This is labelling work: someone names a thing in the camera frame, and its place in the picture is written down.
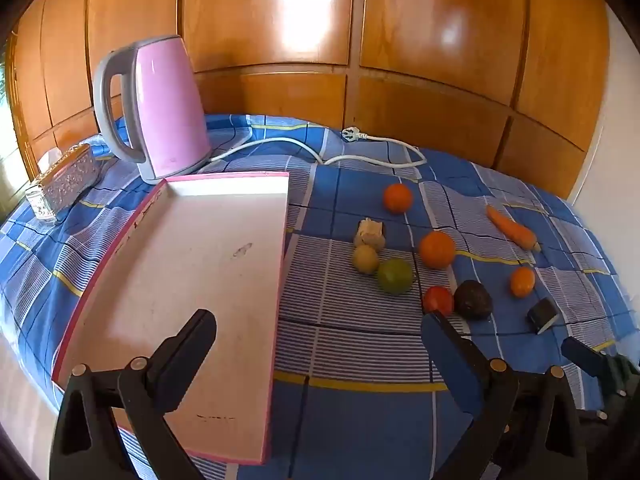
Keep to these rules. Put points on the red tomato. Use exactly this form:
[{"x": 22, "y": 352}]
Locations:
[{"x": 437, "y": 300}]

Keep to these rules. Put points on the pink electric kettle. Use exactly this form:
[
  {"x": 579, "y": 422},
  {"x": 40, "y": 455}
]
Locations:
[{"x": 167, "y": 110}]

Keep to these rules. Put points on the yellow-green round fruit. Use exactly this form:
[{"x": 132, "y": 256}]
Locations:
[{"x": 365, "y": 259}]

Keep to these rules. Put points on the small oval orange fruit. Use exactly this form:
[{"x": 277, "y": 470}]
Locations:
[{"x": 522, "y": 281}]

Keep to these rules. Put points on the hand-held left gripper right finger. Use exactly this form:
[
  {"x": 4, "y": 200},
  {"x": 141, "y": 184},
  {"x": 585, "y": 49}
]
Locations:
[{"x": 450, "y": 355}]

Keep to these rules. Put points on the beige ginger root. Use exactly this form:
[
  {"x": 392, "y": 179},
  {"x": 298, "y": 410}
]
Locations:
[{"x": 371, "y": 234}]

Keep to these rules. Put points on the large round orange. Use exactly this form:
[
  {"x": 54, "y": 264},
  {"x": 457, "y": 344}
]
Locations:
[{"x": 437, "y": 249}]

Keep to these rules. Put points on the medium round orange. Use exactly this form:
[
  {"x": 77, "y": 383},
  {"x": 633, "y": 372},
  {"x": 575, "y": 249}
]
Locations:
[{"x": 398, "y": 198}]

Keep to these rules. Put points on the dark avocado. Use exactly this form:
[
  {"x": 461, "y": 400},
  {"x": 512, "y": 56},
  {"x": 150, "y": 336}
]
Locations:
[{"x": 473, "y": 299}]

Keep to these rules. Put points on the wooden wardrobe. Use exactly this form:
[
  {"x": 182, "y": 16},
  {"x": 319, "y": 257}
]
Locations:
[{"x": 400, "y": 35}]

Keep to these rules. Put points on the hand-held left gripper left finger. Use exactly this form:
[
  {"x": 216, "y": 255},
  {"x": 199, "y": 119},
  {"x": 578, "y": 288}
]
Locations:
[{"x": 196, "y": 329}]

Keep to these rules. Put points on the silver ornate box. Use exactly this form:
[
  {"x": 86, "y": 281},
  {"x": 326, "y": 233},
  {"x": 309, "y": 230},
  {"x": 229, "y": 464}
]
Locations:
[{"x": 67, "y": 185}]

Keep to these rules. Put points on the green tomato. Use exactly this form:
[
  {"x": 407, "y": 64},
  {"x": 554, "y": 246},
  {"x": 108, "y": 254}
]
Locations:
[{"x": 395, "y": 276}]

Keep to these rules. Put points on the orange carrot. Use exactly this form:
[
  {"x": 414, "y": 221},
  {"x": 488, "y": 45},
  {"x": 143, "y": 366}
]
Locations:
[{"x": 510, "y": 227}]

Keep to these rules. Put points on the blue plaid blanket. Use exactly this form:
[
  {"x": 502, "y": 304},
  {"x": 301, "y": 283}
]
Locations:
[{"x": 350, "y": 360}]

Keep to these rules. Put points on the white tray with pink rim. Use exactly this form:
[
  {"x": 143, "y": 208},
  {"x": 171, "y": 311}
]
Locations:
[{"x": 200, "y": 270}]

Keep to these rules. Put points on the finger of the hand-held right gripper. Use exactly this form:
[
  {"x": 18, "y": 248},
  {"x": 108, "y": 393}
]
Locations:
[{"x": 582, "y": 356}]

